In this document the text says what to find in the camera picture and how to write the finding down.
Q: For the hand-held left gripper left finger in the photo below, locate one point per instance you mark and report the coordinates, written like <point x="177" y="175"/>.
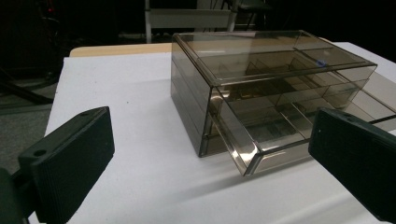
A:
<point x="71" y="161"/>

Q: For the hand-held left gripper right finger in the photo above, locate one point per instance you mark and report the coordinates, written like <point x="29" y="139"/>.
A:
<point x="355" y="152"/>

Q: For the white table cover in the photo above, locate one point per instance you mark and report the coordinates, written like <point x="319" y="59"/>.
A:
<point x="140" y="124"/>

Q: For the black stand leg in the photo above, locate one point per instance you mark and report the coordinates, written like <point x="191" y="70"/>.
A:
<point x="25" y="93"/>

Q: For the small blue object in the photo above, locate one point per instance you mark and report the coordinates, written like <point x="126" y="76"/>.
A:
<point x="320" y="63"/>

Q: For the smoked clear plastic drawer cabinet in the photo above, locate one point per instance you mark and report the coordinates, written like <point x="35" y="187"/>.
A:
<point x="190" y="93"/>

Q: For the dark chair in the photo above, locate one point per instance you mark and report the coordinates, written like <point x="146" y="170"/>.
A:
<point x="253" y="7"/>

